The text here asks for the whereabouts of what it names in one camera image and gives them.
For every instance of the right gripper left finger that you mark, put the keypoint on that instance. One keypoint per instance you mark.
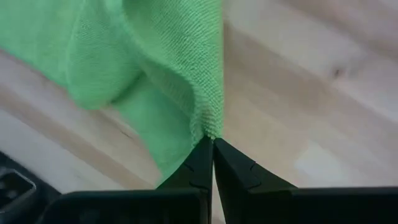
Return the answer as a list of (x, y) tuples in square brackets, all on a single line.
[(196, 174)]

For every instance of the green microfiber towel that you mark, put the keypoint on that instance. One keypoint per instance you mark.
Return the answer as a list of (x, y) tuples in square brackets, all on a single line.
[(124, 62)]

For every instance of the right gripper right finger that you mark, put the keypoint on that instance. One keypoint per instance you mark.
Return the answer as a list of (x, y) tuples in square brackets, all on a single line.
[(242, 186)]

